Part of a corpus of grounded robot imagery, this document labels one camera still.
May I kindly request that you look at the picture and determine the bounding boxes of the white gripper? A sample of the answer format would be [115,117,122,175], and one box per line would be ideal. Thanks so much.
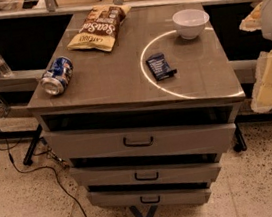
[239,0,272,113]

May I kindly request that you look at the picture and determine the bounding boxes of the white bowl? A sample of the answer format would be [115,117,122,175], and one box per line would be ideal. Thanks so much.
[172,9,210,40]

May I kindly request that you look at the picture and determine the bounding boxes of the brown chip bag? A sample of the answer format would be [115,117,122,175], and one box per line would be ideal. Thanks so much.
[67,4,131,52]

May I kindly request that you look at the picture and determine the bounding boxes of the dark blue snack packet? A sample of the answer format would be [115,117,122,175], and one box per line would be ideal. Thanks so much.
[146,53,177,81]

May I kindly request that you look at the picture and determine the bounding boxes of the top drawer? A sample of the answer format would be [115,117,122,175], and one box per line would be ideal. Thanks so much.
[43,123,236,160]

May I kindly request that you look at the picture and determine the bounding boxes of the drawer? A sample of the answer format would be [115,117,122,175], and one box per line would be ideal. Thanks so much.
[43,123,236,160]
[87,188,211,207]
[70,163,221,191]

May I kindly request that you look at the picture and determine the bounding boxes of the middle drawer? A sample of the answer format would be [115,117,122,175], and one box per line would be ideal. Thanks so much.
[70,163,221,191]

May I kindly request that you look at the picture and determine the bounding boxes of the grey drawer cabinet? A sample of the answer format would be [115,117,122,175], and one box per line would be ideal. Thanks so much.
[15,0,260,217]

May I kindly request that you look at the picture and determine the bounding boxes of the bottom drawer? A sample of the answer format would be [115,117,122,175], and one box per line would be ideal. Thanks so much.
[87,188,211,207]

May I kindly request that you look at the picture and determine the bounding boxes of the crushed blue soda can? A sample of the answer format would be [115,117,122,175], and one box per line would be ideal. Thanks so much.
[39,56,74,96]

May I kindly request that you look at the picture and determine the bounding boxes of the clear plastic water bottle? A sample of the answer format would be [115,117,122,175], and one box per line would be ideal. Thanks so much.
[0,55,13,77]

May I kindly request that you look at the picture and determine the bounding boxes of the black floor cable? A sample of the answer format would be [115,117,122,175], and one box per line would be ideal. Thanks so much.
[0,128,92,217]

